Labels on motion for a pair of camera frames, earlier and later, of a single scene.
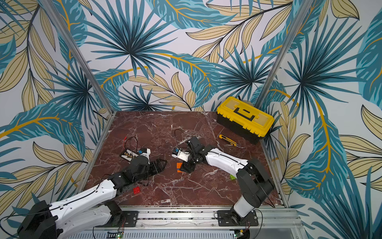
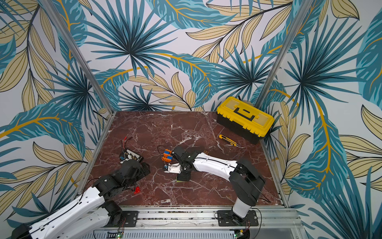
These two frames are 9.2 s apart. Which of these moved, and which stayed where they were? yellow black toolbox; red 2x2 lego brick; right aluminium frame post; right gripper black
Moved: right gripper black
Stayed: yellow black toolbox; red 2x2 lego brick; right aluminium frame post
